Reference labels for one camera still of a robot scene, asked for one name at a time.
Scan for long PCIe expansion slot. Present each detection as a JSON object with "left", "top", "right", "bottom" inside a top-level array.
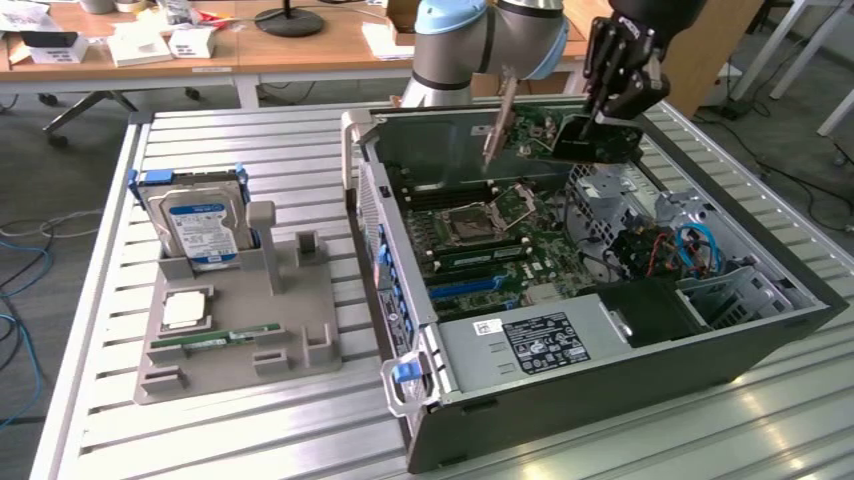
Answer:
[{"left": 425, "top": 276, "right": 509, "bottom": 297}]

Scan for wooden cabinet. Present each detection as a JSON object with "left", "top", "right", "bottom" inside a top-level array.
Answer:
[{"left": 565, "top": 0, "right": 767, "bottom": 117}]

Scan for tall metal disk bay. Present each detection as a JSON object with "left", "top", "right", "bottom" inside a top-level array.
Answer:
[{"left": 566, "top": 162, "right": 669, "bottom": 261}]

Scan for CPU socket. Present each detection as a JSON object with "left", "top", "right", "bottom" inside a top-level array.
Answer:
[{"left": 445, "top": 201, "right": 501, "bottom": 242}]

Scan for silver CPU chip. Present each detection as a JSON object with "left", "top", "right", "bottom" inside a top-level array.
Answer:
[{"left": 162, "top": 291, "right": 210, "bottom": 332}]

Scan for red wire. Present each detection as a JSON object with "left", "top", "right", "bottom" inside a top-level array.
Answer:
[{"left": 650, "top": 233, "right": 680, "bottom": 279}]

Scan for hard disk with blue caddy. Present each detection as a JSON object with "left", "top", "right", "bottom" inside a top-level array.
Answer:
[{"left": 126, "top": 167, "right": 253, "bottom": 274}]

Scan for white metal table frame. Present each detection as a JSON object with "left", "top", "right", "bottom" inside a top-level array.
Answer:
[{"left": 731, "top": 0, "right": 854, "bottom": 137}]

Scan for green NVIDIA graphics card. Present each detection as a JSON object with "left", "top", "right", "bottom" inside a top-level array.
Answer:
[{"left": 481, "top": 74, "right": 646, "bottom": 167}]

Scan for blue floor cable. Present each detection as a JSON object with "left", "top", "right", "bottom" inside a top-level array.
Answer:
[{"left": 0, "top": 238, "right": 54, "bottom": 431}]

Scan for low metal disk bay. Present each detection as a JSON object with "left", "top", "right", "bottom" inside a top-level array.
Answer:
[{"left": 674, "top": 264, "right": 800, "bottom": 331}]

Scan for white box with black lid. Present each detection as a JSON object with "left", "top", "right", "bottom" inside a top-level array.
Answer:
[{"left": 18, "top": 30, "right": 90, "bottom": 65}]

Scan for metal socket cover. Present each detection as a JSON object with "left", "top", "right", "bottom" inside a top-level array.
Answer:
[{"left": 490, "top": 181, "right": 544, "bottom": 232}]

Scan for wooden office desk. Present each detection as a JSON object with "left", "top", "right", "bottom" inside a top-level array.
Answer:
[
  {"left": 0, "top": 0, "right": 246, "bottom": 109},
  {"left": 233, "top": 0, "right": 606, "bottom": 109}
]

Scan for brown cardboard box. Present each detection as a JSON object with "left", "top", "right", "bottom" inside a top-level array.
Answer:
[{"left": 385, "top": 0, "right": 422, "bottom": 35}]

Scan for open white cardboard box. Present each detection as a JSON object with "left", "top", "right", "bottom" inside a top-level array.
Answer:
[{"left": 106, "top": 22, "right": 174, "bottom": 69}]

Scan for small white labelled box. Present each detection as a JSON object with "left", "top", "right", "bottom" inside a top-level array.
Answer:
[{"left": 166, "top": 27, "right": 218, "bottom": 60}]

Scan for printed paper sheets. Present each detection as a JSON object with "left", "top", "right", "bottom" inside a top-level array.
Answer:
[{"left": 0, "top": 8, "right": 54, "bottom": 34}]

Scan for stack of white booklets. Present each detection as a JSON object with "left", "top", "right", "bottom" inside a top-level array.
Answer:
[{"left": 361, "top": 22, "right": 420, "bottom": 62}]

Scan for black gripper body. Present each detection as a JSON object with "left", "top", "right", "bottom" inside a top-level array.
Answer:
[{"left": 584, "top": 0, "right": 709, "bottom": 126}]

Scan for blue data wire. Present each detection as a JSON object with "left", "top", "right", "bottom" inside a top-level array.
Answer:
[{"left": 673, "top": 222, "right": 729, "bottom": 277}]

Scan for grey printed parts rack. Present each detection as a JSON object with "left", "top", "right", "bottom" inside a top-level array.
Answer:
[{"left": 133, "top": 199, "right": 346, "bottom": 407}]

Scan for black round lamp base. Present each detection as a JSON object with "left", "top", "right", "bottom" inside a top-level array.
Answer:
[{"left": 253, "top": 0, "right": 328, "bottom": 39}]

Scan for green RAM stick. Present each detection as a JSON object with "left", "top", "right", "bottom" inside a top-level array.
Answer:
[
  {"left": 149, "top": 323, "right": 283, "bottom": 352},
  {"left": 436, "top": 243, "right": 530, "bottom": 270}
]

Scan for black office chair base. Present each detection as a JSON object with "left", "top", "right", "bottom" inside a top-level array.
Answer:
[{"left": 41, "top": 88, "right": 202, "bottom": 150}]

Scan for black open PC case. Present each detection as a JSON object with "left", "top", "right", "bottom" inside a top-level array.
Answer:
[{"left": 340, "top": 97, "right": 851, "bottom": 475}]

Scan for grey power supply unit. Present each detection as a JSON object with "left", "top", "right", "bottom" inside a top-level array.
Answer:
[{"left": 437, "top": 294, "right": 633, "bottom": 394}]

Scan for black floor cables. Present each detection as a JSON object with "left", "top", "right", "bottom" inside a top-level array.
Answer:
[{"left": 693, "top": 99, "right": 854, "bottom": 236}]

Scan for white floor cable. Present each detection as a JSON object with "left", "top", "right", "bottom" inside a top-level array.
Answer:
[{"left": 0, "top": 208, "right": 102, "bottom": 240}]

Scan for pile of plastic packets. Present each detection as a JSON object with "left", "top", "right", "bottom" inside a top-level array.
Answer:
[{"left": 158, "top": 0, "right": 229, "bottom": 27}]

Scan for green motherboard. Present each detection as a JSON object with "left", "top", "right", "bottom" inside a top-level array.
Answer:
[{"left": 393, "top": 169, "right": 606, "bottom": 324}]

